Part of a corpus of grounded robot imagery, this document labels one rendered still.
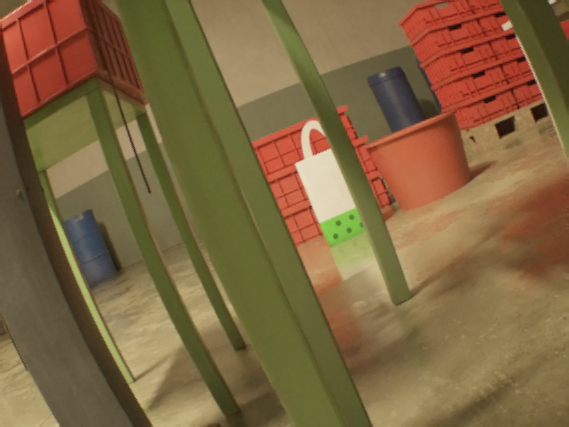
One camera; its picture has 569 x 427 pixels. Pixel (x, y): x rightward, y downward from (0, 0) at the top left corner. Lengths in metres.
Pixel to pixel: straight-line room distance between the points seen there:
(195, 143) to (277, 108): 8.64
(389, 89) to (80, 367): 7.03
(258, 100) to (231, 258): 8.66
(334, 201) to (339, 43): 6.61
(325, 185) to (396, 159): 0.30
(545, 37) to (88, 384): 0.70
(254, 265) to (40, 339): 0.52
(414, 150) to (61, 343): 2.03
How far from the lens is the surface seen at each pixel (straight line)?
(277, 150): 3.19
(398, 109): 7.69
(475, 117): 3.92
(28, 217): 0.84
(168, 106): 0.39
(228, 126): 0.63
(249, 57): 9.12
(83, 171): 9.32
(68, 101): 1.12
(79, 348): 0.85
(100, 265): 8.36
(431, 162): 2.67
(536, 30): 0.55
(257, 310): 0.39
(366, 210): 1.37
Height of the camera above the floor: 0.34
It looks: 3 degrees down
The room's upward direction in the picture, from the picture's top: 23 degrees counter-clockwise
